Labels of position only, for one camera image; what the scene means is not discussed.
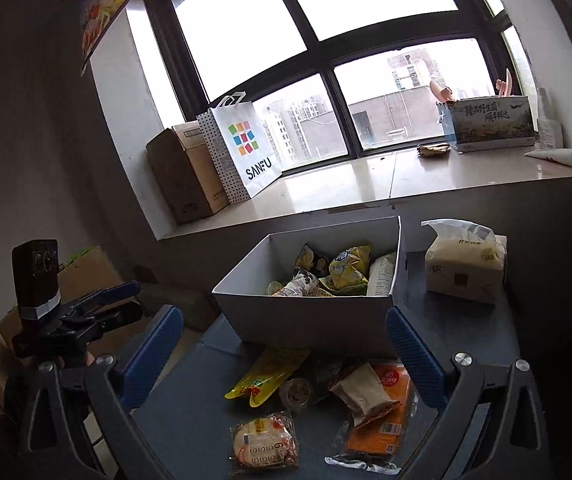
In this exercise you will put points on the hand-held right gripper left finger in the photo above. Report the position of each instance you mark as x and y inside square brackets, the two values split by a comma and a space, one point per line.
[152, 355]

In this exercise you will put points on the printed landscape box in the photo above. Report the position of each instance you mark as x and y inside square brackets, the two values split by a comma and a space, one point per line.
[490, 125]

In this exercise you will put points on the brown cardboard box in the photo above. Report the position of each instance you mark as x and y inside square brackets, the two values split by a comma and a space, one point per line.
[186, 175]

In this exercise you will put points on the soft tissue pack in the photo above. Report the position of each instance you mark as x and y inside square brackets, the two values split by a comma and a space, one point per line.
[465, 270]

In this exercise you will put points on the stone window sill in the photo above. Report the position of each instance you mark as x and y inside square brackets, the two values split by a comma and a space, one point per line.
[355, 185]

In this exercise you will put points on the white shopping bag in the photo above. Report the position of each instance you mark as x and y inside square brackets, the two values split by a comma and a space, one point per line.
[246, 145]

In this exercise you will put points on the white tube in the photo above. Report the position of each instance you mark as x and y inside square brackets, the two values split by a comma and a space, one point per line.
[560, 157]

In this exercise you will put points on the polka dot paper bag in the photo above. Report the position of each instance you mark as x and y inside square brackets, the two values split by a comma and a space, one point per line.
[221, 170]

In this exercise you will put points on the cartoon print snack packet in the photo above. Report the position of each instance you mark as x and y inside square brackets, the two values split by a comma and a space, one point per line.
[303, 285]

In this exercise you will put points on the beige snack packet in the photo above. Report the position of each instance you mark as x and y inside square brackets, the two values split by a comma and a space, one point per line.
[363, 395]

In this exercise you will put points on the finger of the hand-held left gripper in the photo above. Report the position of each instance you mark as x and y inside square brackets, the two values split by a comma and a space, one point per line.
[116, 316]
[116, 290]

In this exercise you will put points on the round cracker packet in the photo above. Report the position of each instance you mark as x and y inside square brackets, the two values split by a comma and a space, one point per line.
[263, 442]

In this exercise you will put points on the round jelly cup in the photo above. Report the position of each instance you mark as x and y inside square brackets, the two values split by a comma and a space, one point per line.
[296, 394]

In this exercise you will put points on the small brown packet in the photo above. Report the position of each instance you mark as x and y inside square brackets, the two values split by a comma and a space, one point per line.
[433, 150]

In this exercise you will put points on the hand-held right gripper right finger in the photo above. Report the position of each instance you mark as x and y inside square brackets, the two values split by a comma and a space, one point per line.
[415, 355]

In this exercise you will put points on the newspaper print snack packet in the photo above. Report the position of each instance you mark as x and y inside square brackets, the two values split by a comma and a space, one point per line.
[383, 275]

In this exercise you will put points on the white plastic bottle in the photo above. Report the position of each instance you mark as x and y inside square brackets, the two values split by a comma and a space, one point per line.
[549, 127]

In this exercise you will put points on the wall poster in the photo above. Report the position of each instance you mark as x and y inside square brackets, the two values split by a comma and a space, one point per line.
[111, 5]

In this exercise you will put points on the large brown floor carton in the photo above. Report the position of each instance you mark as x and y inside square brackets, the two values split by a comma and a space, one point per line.
[91, 275]

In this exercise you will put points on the orange packet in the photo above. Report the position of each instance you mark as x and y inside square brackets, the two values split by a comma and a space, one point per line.
[380, 425]

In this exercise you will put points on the dark window frame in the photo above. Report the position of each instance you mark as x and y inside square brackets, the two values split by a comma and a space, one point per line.
[326, 67]

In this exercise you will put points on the white cardboard box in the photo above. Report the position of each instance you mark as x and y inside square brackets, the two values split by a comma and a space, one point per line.
[311, 320]

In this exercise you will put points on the dark yellow snack packet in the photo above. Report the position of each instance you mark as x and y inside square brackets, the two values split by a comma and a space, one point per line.
[311, 260]

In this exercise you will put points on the yellow drink pouch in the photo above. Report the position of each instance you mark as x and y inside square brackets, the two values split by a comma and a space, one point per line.
[266, 375]

